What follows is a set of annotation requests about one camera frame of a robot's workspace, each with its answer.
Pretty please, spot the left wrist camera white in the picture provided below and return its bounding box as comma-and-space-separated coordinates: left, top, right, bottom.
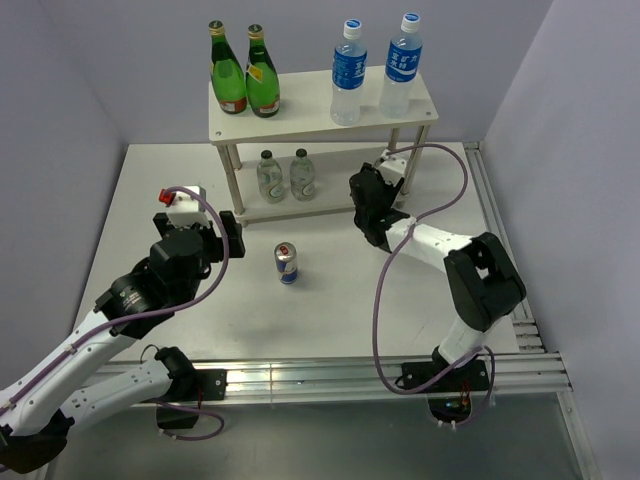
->
159, 189, 209, 228

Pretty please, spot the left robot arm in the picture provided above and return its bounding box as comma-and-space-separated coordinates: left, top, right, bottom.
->
1, 211, 245, 474

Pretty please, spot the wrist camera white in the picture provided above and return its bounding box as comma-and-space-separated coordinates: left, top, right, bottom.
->
159, 189, 209, 228
374, 149, 407, 186

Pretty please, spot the clear chang bottle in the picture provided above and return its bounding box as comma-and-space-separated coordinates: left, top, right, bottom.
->
256, 150, 285, 203
289, 148, 315, 201

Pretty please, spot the small pocari sweat bottle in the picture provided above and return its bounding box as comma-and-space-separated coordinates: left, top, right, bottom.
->
330, 19, 368, 126

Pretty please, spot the green glass bottle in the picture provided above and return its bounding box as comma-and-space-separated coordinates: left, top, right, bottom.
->
209, 20, 247, 114
245, 24, 280, 118

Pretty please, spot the large pocari sweat bottle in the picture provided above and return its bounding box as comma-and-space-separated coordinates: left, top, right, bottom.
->
379, 12, 423, 119

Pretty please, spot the white two-tier shelf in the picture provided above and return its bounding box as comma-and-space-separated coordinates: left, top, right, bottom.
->
208, 66, 439, 225

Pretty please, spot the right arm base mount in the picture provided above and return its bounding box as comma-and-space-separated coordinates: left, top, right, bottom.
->
394, 359, 495, 428

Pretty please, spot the red bull can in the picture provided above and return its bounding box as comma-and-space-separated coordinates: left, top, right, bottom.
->
274, 242, 298, 284

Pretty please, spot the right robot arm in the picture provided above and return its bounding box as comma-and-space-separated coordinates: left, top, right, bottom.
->
349, 163, 527, 395

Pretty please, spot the green glass bottle left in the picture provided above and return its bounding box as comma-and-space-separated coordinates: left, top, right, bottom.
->
209, 20, 247, 114

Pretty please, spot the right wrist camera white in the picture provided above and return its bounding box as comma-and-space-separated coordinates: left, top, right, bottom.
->
374, 149, 407, 186

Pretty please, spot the green glass bottle right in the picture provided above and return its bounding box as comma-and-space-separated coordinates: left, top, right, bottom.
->
245, 24, 280, 118

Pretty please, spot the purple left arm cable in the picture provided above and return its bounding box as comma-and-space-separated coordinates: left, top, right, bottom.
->
0, 187, 230, 442

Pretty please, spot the aluminium rail frame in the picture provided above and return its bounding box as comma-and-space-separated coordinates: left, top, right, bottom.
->
24, 141, 601, 480

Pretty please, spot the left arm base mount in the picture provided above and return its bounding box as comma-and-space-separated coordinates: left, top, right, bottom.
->
147, 369, 227, 438

